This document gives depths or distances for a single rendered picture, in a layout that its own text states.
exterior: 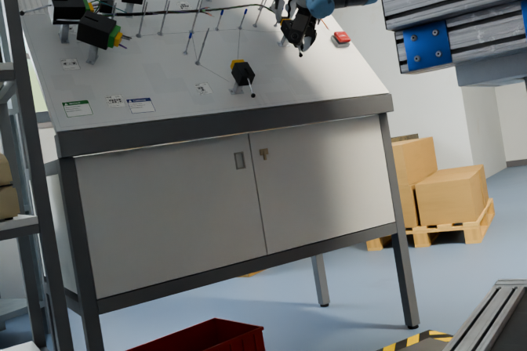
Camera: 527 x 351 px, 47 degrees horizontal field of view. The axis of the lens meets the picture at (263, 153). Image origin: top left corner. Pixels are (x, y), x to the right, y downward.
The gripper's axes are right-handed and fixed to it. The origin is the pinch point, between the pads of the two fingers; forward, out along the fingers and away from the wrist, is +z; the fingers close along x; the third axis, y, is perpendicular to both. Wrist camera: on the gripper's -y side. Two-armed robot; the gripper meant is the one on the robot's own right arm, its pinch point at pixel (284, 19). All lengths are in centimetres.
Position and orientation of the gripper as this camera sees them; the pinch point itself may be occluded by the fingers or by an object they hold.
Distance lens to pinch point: 221.6
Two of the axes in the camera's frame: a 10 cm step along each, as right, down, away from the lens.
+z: -1.2, 9.0, 4.1
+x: -8.7, 1.0, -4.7
